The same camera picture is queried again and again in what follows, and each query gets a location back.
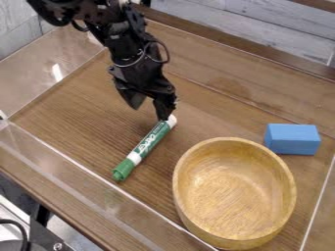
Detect green Expo marker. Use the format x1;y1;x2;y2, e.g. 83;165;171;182
112;115;176;181

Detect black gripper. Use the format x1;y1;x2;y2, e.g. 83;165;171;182
108;43;176;121

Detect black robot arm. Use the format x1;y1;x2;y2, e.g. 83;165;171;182
27;0;176;121

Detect clear acrylic barrier wall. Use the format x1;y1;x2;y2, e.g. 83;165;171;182
0;120;212;251

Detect brown wooden bowl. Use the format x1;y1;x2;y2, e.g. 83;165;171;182
172;137;298;250

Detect blue foam block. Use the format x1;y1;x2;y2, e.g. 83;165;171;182
265;124;322;155

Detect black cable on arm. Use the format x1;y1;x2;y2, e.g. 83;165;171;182
142;38;171;65

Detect black cable bottom left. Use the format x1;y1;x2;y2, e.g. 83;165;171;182
0;217;34;251

